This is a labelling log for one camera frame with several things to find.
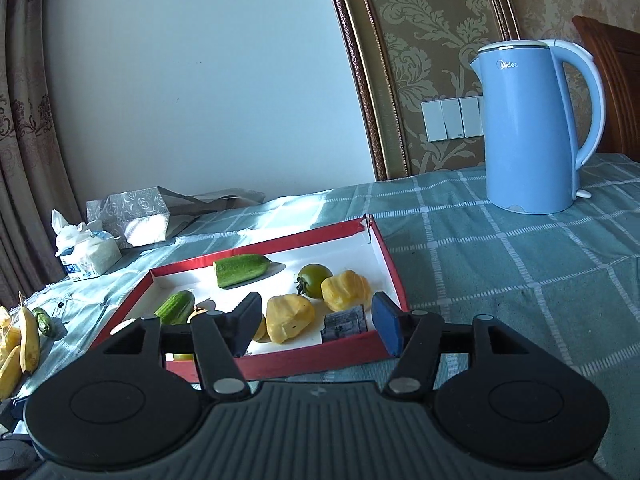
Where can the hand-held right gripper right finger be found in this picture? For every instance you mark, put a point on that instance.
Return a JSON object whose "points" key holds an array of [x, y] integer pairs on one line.
{"points": [[387, 322]]}

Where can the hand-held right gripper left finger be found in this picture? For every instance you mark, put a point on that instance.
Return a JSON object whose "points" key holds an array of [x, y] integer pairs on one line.
{"points": [[245, 325]]}

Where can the green cucumber half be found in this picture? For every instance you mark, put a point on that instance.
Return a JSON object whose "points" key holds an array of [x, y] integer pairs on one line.
{"points": [[240, 270], [175, 307]]}

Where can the half-peeled sugarcane piece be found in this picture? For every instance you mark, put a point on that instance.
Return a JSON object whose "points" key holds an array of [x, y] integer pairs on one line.
{"points": [[182, 357]]}

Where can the green tomato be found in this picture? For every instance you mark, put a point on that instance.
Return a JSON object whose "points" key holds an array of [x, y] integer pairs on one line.
{"points": [[315, 280]]}

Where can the red cardboard tray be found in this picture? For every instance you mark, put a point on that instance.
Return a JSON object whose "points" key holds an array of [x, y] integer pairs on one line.
{"points": [[340, 242]]}

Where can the short yellow banana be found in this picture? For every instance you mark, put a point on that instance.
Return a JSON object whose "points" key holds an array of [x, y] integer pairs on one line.
{"points": [[10, 372]]}

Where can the long yellow banana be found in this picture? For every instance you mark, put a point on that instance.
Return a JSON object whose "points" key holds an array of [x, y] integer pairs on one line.
{"points": [[30, 340]]}

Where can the small whole dark cucumber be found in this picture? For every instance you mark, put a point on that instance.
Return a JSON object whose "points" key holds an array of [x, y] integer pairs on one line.
{"points": [[42, 320]]}

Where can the grey patterned bag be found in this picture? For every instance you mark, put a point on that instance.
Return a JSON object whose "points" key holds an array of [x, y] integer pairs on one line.
{"points": [[130, 205]]}

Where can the white tissue pack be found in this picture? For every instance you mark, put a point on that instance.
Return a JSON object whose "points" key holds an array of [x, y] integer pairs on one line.
{"points": [[90, 255]]}

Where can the blue electric kettle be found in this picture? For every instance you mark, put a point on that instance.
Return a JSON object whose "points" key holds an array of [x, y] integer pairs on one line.
{"points": [[525, 135]]}

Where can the brown patterned curtain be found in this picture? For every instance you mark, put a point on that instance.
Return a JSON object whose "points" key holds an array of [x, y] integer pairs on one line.
{"points": [[25, 160]]}

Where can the white wall switch panel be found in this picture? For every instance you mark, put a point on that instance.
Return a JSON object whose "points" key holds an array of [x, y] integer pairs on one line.
{"points": [[450, 117]]}

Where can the ornate gold wall moulding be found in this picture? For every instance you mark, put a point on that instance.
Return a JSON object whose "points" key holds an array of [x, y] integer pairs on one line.
{"points": [[365, 85]]}

